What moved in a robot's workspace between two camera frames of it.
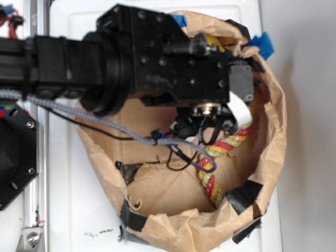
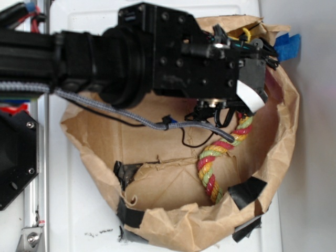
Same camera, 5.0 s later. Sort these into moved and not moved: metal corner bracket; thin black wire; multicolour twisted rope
Moved: thin black wire
Not moved: multicolour twisted rope; metal corner bracket
